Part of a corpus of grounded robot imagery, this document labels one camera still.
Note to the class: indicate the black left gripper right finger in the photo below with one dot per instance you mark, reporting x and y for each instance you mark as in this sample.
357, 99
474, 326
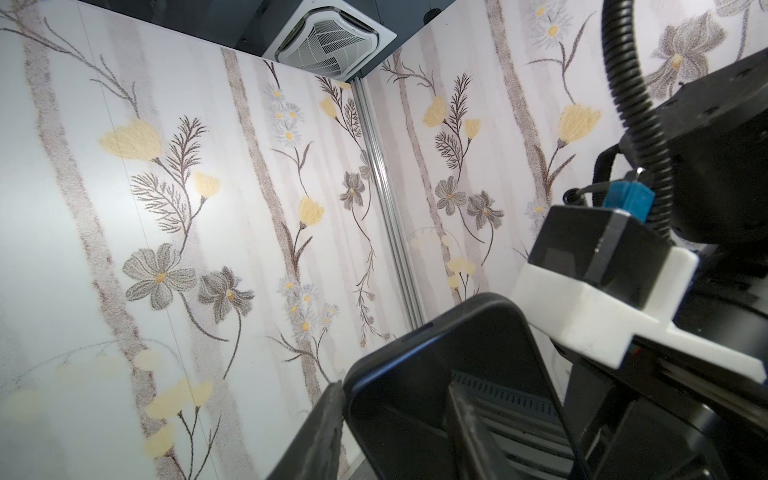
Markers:
476, 454

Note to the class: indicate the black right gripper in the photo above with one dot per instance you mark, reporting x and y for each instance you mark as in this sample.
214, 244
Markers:
665, 415

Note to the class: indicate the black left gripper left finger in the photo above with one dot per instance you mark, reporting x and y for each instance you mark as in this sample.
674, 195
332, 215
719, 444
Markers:
315, 451

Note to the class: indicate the phone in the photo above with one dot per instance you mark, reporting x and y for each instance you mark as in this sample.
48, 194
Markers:
396, 396

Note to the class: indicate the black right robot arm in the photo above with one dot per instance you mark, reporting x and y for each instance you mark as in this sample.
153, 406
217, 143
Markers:
717, 135

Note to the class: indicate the white ceiling air conditioner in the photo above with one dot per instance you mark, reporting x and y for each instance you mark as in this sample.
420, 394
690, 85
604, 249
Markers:
327, 38

